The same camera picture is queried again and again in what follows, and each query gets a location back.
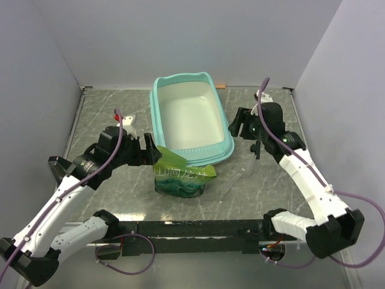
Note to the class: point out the green litter bag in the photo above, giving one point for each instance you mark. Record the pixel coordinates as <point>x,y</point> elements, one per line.
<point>174,178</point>

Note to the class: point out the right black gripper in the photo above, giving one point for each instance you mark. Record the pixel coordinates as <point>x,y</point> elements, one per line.
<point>243,115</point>

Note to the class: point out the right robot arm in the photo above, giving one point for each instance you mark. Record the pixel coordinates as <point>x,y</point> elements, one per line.
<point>334,225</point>

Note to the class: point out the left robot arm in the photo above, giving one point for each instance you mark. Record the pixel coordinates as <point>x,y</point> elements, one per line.
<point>37,250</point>

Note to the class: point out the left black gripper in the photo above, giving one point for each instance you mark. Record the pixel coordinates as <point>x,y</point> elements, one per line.
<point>148,156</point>

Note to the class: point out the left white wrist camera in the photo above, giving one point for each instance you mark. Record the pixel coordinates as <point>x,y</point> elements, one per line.
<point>127,124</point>

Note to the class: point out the teal litter box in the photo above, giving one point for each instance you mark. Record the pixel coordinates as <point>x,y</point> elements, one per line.
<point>188,118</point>

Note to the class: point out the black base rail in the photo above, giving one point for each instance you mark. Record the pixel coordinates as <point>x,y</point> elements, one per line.
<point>192,236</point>

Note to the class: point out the clear plastic scoop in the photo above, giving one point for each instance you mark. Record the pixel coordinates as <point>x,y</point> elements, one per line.
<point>245,172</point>

